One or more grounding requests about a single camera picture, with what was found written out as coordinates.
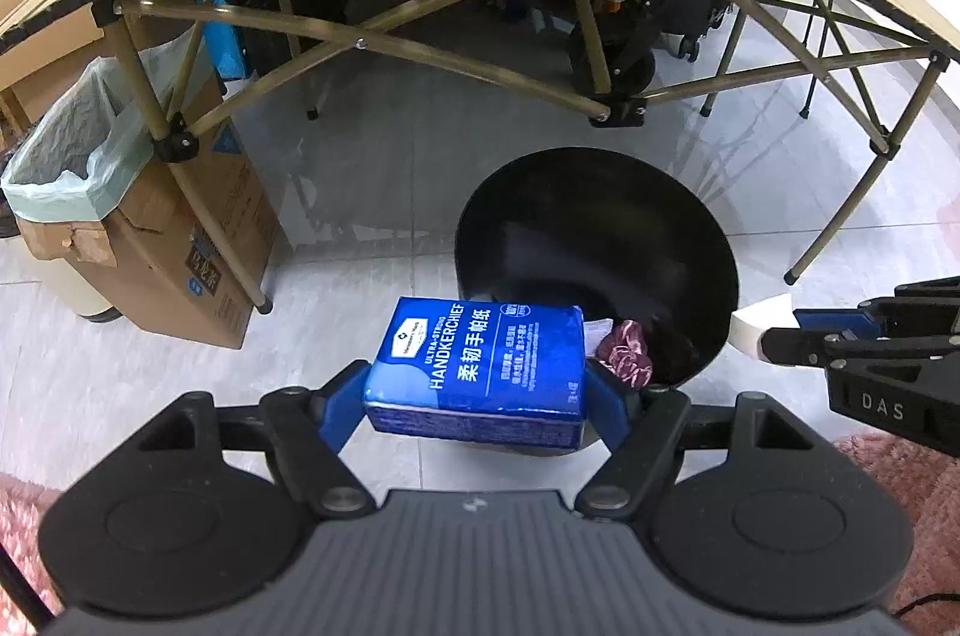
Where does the purple satin scrunchie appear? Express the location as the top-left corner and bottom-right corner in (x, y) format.
(596, 319), (652, 391)

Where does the blue tissue pack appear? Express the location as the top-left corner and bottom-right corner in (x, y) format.
(363, 296), (586, 452)

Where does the black trash bin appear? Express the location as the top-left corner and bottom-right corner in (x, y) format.
(454, 147), (739, 388)

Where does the cardboard box with liner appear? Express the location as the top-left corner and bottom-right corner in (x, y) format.
(2, 58), (278, 350)

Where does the folding table frame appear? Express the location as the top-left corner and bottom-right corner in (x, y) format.
(89, 0), (955, 314)

